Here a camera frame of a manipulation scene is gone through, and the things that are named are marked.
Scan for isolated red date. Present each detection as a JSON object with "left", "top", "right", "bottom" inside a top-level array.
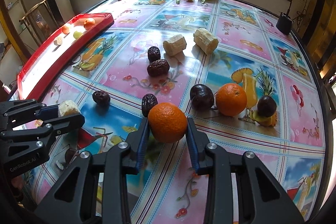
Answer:
[{"left": 92, "top": 90, "right": 110, "bottom": 106}]

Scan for small dark plum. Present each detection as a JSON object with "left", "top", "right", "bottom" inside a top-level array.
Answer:
[{"left": 257, "top": 95, "right": 277, "bottom": 118}]

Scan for green grape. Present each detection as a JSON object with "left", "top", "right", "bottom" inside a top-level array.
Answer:
[{"left": 73, "top": 31, "right": 83, "bottom": 39}]

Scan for dark date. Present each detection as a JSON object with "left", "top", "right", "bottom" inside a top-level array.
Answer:
[
  {"left": 147, "top": 46, "right": 161, "bottom": 63},
  {"left": 141, "top": 93, "right": 158, "bottom": 118}
]

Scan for large orange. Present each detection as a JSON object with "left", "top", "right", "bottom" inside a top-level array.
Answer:
[{"left": 147, "top": 102, "right": 187, "bottom": 144}]

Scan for large dark plum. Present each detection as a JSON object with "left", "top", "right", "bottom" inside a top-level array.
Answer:
[{"left": 190, "top": 84, "right": 214, "bottom": 111}]

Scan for reddish brown date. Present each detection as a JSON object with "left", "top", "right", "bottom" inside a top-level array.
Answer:
[{"left": 147, "top": 59, "right": 170, "bottom": 77}]

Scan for wooden chair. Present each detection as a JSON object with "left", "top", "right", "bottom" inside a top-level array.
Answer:
[{"left": 19, "top": 0, "right": 59, "bottom": 46}]

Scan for red white tray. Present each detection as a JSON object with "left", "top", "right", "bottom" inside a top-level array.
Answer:
[{"left": 17, "top": 12, "right": 114, "bottom": 100}]

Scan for sugarcane piece near dates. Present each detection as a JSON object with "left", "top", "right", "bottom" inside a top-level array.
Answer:
[{"left": 163, "top": 34, "right": 187, "bottom": 56}]

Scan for long sugarcane piece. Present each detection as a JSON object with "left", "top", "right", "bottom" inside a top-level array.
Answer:
[{"left": 193, "top": 28, "right": 219, "bottom": 55}]

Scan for black small container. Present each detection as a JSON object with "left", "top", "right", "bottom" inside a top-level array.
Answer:
[{"left": 276, "top": 12, "right": 293, "bottom": 36}]

